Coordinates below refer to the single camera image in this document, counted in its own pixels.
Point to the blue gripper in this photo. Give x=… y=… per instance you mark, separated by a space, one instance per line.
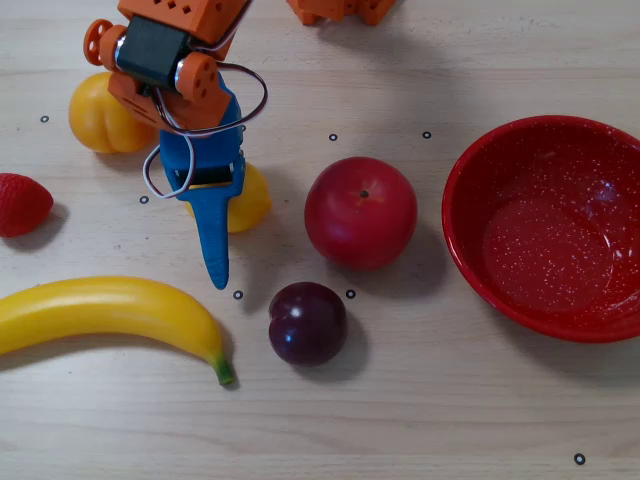
x=206 y=176

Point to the yellow lemon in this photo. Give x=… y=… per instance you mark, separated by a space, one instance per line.
x=252 y=205

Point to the orange robot base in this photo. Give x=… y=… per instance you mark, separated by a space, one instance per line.
x=325 y=10

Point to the red speckled bowl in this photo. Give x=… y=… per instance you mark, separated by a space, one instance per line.
x=550 y=250

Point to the yellow banana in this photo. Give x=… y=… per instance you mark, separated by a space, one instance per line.
x=125 y=305

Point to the dark purple plum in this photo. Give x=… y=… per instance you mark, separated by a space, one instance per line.
x=307 y=325

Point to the red apple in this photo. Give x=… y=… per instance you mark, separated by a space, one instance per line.
x=360 y=220

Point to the yellow orange peach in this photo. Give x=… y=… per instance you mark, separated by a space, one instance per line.
x=95 y=120

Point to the red strawberry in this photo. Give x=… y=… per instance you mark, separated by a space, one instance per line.
x=22 y=205

